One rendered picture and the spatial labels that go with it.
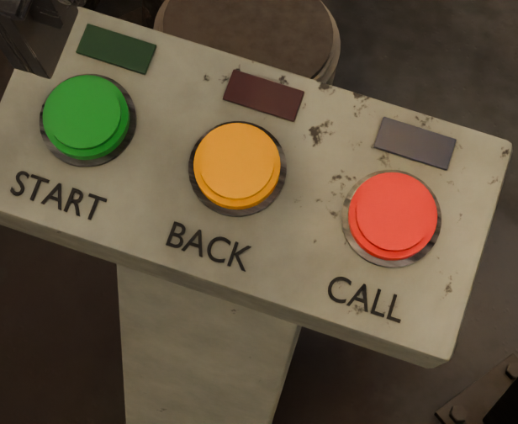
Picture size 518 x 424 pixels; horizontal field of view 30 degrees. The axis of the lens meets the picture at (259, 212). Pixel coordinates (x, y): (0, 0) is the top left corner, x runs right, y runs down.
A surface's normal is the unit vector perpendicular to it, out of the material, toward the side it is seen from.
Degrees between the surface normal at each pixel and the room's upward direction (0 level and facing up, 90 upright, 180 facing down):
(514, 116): 0
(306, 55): 0
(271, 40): 0
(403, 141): 20
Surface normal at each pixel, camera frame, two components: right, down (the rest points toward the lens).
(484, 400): 0.10, -0.53
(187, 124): -0.01, -0.23
